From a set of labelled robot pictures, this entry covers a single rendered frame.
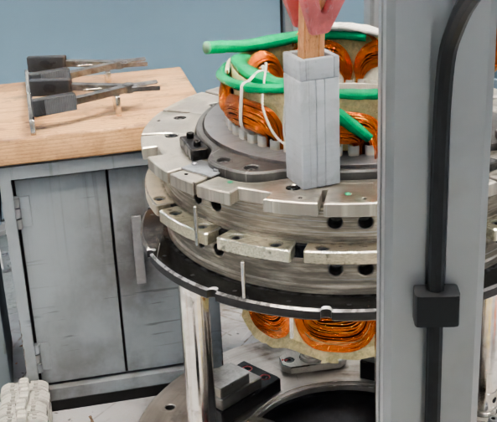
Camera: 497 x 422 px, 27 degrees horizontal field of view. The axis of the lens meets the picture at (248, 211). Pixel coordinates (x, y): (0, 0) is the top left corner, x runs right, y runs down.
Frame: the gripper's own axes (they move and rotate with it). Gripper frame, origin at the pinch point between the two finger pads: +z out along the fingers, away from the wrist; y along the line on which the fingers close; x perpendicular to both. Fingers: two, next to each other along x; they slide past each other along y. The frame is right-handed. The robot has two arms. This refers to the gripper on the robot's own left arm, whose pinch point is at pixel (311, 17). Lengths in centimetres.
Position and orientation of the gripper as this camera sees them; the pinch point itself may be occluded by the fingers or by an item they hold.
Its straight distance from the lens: 68.8
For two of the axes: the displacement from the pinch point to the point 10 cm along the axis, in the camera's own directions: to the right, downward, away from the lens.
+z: -0.2, 8.9, 4.6
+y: 5.1, 4.1, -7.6
